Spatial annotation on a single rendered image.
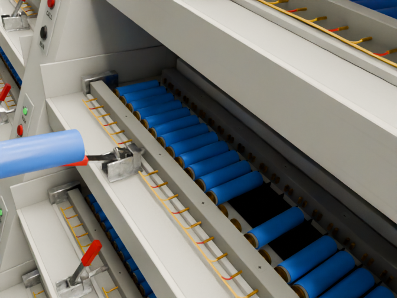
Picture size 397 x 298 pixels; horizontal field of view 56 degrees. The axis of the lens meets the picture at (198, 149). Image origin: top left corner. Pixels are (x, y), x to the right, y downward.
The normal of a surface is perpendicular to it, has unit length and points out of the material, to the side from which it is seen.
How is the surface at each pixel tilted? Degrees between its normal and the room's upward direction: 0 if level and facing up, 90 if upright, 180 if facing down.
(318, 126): 111
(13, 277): 90
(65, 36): 90
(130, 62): 90
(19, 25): 90
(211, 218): 21
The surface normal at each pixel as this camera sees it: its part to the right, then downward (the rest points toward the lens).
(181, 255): 0.11, -0.78
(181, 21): -0.81, 0.28
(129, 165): 0.57, 0.56
